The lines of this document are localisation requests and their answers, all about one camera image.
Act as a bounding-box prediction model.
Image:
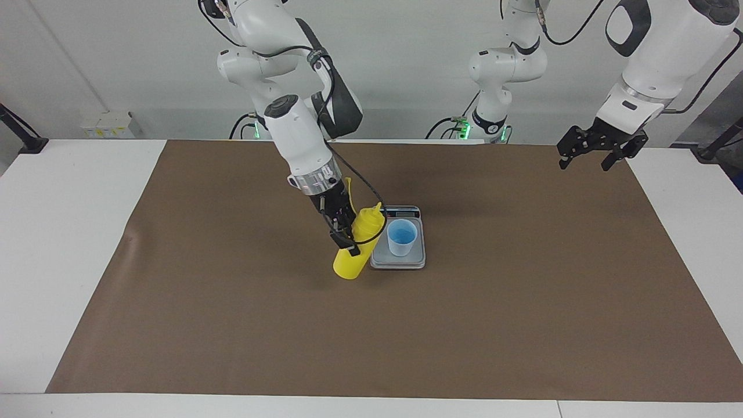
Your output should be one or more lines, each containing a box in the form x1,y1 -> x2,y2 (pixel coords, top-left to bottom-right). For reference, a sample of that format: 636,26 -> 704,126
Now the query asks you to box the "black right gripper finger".
329,223 -> 362,258

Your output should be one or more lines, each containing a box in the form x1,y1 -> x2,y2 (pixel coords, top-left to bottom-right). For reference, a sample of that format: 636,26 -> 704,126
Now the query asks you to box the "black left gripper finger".
557,125 -> 588,171
601,138 -> 647,172

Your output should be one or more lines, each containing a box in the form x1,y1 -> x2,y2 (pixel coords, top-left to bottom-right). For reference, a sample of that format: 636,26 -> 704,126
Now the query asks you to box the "yellow squeeze bottle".
333,177 -> 387,280

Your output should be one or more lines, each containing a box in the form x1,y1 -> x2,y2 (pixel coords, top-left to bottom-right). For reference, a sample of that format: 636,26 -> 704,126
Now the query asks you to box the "blue plastic cup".
387,219 -> 419,257

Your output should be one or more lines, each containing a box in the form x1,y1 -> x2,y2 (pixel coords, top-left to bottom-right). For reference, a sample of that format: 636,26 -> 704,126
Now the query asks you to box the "silver digital kitchen scale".
370,206 -> 426,270

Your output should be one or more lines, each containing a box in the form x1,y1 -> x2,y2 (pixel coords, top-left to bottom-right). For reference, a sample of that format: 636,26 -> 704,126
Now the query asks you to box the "black clamp stand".
0,103 -> 49,154
691,116 -> 743,162

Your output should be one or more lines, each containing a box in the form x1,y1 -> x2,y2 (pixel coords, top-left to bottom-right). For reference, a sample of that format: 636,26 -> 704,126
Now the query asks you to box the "brown table mat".
45,139 -> 743,402

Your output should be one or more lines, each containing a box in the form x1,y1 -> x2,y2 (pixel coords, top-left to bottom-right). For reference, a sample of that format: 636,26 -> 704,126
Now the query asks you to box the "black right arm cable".
197,0 -> 388,246

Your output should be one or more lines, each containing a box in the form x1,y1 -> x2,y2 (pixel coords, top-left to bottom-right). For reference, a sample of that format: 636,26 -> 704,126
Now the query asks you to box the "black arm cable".
534,0 -> 743,115
197,0 -> 388,246

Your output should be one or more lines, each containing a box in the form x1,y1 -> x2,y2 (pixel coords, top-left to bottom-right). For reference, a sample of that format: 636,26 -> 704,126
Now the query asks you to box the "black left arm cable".
534,0 -> 743,115

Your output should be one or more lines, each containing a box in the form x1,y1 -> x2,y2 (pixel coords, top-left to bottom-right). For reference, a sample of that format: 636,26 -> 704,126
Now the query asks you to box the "black base cable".
425,93 -> 466,140
229,112 -> 260,140

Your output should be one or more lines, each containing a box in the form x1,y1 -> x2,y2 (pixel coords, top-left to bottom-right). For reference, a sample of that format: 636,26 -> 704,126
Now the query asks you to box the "black velcro strap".
306,48 -> 334,73

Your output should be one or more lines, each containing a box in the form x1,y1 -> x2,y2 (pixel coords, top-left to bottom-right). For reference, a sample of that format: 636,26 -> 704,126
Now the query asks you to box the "white wall socket box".
80,111 -> 133,139

